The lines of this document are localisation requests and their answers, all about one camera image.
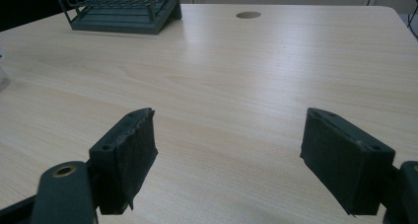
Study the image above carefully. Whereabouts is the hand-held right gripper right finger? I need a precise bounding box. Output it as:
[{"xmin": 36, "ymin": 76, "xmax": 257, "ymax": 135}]
[{"xmin": 300, "ymin": 107, "xmax": 396, "ymax": 216}]

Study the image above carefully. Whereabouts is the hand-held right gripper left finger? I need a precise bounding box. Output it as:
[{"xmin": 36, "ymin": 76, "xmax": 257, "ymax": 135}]
[{"xmin": 88, "ymin": 107, "xmax": 159, "ymax": 216}]

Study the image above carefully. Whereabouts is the dark green wire dish rack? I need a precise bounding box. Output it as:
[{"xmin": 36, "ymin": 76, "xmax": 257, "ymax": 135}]
[{"xmin": 58, "ymin": 0, "xmax": 182, "ymax": 36}]

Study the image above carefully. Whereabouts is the black cable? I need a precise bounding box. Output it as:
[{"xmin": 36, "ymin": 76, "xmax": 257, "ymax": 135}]
[{"xmin": 406, "ymin": 0, "xmax": 418, "ymax": 40}]

